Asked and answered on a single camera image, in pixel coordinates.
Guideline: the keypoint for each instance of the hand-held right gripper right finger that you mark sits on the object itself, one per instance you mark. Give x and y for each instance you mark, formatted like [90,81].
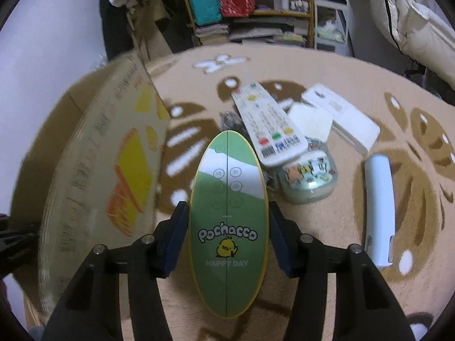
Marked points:
[283,247]

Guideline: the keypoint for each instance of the cartoon-print earbuds case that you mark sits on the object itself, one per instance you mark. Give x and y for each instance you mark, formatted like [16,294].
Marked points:
[309,184]

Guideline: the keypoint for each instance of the white remote control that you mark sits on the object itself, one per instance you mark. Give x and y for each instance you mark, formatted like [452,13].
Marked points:
[266,120]

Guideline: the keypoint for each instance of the teal bag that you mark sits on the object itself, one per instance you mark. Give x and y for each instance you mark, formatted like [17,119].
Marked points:
[202,1]

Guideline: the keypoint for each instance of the green oval folding mirror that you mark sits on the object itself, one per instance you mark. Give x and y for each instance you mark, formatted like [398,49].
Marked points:
[227,266]

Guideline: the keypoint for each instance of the black garment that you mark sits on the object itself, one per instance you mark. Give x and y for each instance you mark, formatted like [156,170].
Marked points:
[113,25]

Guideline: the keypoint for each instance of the white power adapter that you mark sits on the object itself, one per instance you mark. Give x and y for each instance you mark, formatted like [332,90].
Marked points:
[355,129]

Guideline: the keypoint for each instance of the wooden shelf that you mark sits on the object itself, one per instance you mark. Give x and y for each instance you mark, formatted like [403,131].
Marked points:
[309,3]

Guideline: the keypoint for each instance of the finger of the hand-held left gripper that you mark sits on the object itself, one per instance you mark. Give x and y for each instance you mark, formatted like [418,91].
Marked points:
[17,243]

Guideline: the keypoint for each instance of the white trolley cart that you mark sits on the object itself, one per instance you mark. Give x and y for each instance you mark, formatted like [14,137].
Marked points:
[332,14]

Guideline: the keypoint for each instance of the cardboard box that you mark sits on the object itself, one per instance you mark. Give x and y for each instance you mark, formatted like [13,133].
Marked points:
[106,142]

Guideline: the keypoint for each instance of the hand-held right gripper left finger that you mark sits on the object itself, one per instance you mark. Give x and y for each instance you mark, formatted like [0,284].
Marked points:
[174,245]

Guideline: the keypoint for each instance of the white duvet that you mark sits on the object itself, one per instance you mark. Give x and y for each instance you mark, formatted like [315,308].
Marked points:
[419,17]

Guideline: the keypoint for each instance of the small white square box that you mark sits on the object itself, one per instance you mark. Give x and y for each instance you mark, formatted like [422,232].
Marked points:
[310,120]

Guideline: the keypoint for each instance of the light blue cylindrical device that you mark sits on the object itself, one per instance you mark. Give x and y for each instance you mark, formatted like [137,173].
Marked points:
[378,202]

